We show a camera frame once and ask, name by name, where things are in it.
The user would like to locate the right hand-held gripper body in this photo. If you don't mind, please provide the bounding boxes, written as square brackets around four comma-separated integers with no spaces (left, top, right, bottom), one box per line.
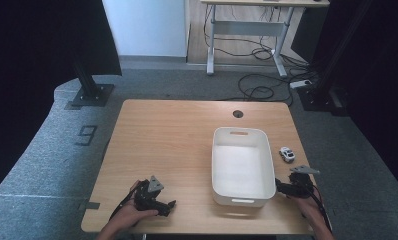
[288,165,321,200]

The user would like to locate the black looped floor cable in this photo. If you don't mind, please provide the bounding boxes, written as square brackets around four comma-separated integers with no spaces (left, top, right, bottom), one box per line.
[216,73,295,107]

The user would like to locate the right hand-held gripper cable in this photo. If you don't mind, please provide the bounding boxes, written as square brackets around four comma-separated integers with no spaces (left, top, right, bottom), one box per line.
[306,181,333,234]

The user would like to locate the white power strip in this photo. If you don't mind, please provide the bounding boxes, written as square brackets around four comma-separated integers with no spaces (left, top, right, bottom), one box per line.
[289,79,313,90]

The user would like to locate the white desk frame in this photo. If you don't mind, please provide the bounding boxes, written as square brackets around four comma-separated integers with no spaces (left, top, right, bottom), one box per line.
[200,0,331,78]

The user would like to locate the hand-held gripper cable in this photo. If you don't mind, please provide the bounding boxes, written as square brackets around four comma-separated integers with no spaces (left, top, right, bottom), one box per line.
[109,186,142,222]
[306,181,333,234]

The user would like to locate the black metal stand with base plate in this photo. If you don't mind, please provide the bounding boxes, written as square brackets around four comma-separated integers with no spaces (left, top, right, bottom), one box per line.
[64,56,116,108]

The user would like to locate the person's left hand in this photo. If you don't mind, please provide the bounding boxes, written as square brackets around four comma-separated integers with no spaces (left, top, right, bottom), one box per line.
[110,180,159,232]

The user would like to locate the black cables under desk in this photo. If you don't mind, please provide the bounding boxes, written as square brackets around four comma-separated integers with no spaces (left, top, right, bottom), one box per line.
[202,3,310,66]

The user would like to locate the grey tape strip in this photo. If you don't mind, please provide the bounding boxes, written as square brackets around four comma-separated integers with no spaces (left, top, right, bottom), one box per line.
[77,198,101,212]

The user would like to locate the black curtain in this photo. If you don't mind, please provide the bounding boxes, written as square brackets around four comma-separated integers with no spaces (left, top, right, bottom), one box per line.
[291,0,398,198]
[0,0,123,201]

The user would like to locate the white plastic basket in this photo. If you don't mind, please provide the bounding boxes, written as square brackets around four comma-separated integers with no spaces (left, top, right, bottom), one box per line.
[211,126,277,209]

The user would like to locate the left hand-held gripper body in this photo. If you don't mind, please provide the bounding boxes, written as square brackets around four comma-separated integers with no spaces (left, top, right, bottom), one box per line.
[133,175,165,212]

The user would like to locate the person's right hand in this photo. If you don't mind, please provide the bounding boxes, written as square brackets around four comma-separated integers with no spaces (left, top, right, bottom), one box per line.
[291,190,325,228]

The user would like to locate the left hand-held gripper cable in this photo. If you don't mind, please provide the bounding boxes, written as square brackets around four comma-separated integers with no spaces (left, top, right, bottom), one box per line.
[109,186,142,222]

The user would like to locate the white toy car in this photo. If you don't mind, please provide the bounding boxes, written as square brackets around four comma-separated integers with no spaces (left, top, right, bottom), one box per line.
[278,146,296,164]

